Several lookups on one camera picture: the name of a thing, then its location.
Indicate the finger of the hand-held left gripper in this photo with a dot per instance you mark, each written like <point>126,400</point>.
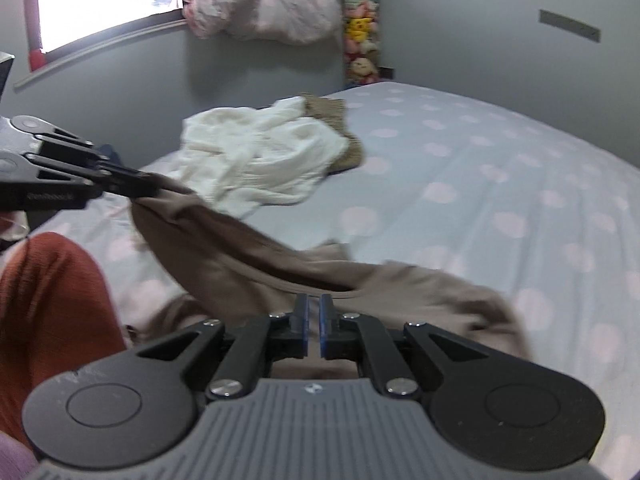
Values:
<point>65,147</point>
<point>125,182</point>

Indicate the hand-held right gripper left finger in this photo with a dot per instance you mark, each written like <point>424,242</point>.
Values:
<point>302,325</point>

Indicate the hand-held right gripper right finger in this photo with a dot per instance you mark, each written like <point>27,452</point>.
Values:
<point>325,325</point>

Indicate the beige t-shirt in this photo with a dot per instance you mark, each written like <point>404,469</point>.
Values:
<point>240,260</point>

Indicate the white crinkled garment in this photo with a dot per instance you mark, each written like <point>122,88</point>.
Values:
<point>260,160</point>

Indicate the person's left hand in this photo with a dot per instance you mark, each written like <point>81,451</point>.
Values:
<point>11,227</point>

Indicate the red foam tube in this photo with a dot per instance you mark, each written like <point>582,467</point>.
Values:
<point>36,57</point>

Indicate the window sill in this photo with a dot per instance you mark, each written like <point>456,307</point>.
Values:
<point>100,42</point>

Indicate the person's orange ribbed clothing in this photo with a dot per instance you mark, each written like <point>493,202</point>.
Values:
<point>50,320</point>

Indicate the olive striped garment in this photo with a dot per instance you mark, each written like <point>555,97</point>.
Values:
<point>345,130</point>

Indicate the bed with pink-dotted sheet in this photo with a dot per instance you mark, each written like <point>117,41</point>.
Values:
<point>500,185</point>

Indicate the rolled pale pink duvet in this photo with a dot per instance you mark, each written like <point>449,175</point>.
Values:
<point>280,10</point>

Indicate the person's purple clothing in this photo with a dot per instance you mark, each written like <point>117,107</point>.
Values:
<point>15,460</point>

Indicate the clear tube of plush toys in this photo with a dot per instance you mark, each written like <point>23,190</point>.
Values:
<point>361,25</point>

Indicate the black wall outlet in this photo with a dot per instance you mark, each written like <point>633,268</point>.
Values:
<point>387,73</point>

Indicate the grey wall switch panel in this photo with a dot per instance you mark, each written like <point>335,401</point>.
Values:
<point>570,25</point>

